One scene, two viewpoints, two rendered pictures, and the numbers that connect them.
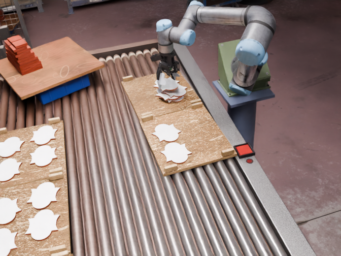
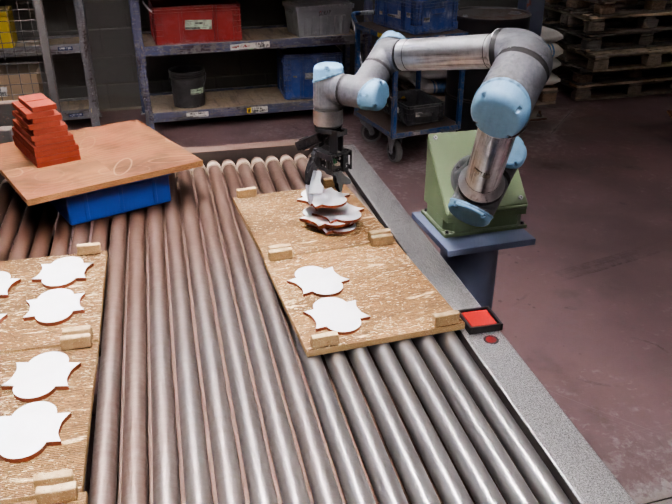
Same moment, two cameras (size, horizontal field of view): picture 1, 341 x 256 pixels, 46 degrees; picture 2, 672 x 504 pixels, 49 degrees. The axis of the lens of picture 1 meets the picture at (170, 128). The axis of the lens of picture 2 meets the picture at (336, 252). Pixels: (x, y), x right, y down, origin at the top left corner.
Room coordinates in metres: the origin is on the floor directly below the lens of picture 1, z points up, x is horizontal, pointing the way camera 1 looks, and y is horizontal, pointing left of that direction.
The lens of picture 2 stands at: (0.04, 0.04, 1.79)
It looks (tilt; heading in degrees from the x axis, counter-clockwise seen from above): 27 degrees down; 358
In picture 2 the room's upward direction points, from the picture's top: straight up
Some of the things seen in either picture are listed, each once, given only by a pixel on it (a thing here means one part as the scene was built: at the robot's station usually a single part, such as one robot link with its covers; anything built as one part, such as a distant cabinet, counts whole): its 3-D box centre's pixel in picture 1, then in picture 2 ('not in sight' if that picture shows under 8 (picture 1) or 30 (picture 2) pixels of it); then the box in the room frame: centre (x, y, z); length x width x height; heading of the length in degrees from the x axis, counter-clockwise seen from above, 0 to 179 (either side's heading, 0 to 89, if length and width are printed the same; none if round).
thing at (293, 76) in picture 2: not in sight; (309, 70); (6.15, 0.00, 0.32); 0.50 x 0.41 x 0.37; 100
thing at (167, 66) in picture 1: (168, 61); (330, 148); (1.82, -0.02, 1.16); 0.09 x 0.08 x 0.12; 40
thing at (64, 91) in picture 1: (55, 77); (102, 181); (2.10, 0.65, 0.97); 0.31 x 0.31 x 0.10; 33
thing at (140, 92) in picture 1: (160, 93); (309, 219); (1.90, 0.04, 0.93); 0.41 x 0.35 x 0.02; 16
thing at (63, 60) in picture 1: (46, 64); (90, 156); (2.15, 0.69, 1.03); 0.50 x 0.50 x 0.02; 33
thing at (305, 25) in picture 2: not in sight; (318, 17); (6.12, -0.08, 0.76); 0.50 x 0.36 x 0.24; 110
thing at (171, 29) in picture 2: not in sight; (194, 20); (5.91, 0.88, 0.78); 0.66 x 0.45 x 0.28; 104
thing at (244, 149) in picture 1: (244, 150); (479, 320); (1.37, -0.33, 0.92); 0.06 x 0.06 x 0.01; 11
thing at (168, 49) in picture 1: (166, 46); (329, 117); (1.83, -0.02, 1.24); 0.08 x 0.08 x 0.05
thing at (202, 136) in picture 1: (185, 137); (356, 291); (1.49, -0.07, 0.93); 0.41 x 0.35 x 0.02; 15
